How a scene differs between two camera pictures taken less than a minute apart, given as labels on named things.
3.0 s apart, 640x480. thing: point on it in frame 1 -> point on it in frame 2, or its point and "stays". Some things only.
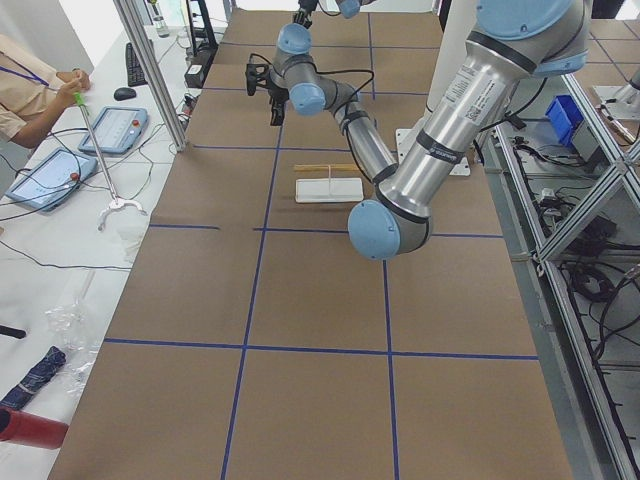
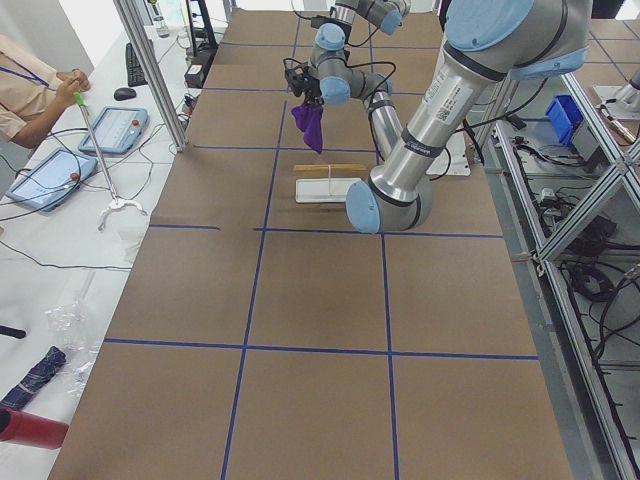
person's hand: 76,81 stays
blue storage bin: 563,116 stays
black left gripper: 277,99 -> 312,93
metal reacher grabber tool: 116,202 stays
